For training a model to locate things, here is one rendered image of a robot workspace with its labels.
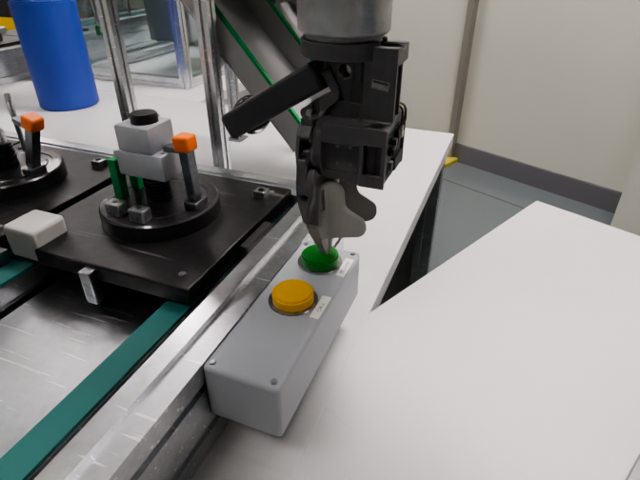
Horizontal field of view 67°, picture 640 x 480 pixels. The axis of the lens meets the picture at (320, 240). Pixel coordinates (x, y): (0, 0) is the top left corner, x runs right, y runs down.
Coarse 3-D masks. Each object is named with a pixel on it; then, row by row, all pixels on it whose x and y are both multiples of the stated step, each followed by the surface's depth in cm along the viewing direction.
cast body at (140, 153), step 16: (144, 112) 52; (128, 128) 52; (144, 128) 51; (160, 128) 53; (128, 144) 53; (144, 144) 52; (160, 144) 53; (128, 160) 54; (144, 160) 53; (160, 160) 52; (176, 160) 55; (144, 176) 54; (160, 176) 53
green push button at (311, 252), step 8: (312, 248) 52; (304, 256) 51; (312, 256) 50; (320, 256) 50; (328, 256) 50; (336, 256) 51; (304, 264) 51; (312, 264) 50; (320, 264) 50; (328, 264) 50; (336, 264) 51
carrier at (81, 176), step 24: (0, 144) 64; (24, 144) 71; (0, 168) 65; (24, 168) 64; (48, 168) 66; (72, 168) 71; (96, 168) 71; (0, 192) 61; (24, 192) 62; (48, 192) 64; (72, 192) 64; (0, 216) 58; (0, 240) 54
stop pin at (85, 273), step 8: (80, 272) 49; (88, 272) 49; (96, 272) 50; (88, 280) 49; (96, 280) 50; (88, 288) 50; (96, 288) 50; (88, 296) 51; (96, 296) 51; (96, 304) 51
